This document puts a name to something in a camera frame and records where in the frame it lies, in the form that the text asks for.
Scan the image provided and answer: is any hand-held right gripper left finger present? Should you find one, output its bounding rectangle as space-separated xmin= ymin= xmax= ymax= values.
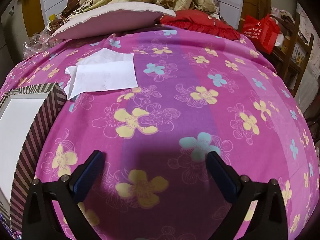
xmin=22 ymin=150 xmax=105 ymax=240

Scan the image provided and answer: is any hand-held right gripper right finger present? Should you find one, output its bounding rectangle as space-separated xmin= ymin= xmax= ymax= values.
xmin=207 ymin=151 xmax=288 ymax=240

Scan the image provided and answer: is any striped cardboard box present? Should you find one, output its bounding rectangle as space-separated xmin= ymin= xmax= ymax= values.
xmin=0 ymin=82 xmax=67 ymax=233

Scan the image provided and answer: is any pink floral bed sheet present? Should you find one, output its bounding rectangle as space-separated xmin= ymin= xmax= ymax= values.
xmin=0 ymin=25 xmax=320 ymax=240

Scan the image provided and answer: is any clear plastic wrapping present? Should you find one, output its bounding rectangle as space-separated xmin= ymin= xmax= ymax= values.
xmin=24 ymin=20 xmax=60 ymax=58

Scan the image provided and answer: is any red shopping bag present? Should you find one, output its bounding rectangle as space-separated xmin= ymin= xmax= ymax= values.
xmin=237 ymin=14 xmax=280 ymax=54

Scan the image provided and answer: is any pale pink pillow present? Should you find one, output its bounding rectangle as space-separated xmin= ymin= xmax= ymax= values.
xmin=44 ymin=1 xmax=177 ymax=46

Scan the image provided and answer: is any red ruffled cushion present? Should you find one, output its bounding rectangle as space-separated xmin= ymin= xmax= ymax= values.
xmin=160 ymin=9 xmax=242 ymax=41

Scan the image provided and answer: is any wooden chair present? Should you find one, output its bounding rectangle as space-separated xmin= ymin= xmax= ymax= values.
xmin=270 ymin=12 xmax=314 ymax=98

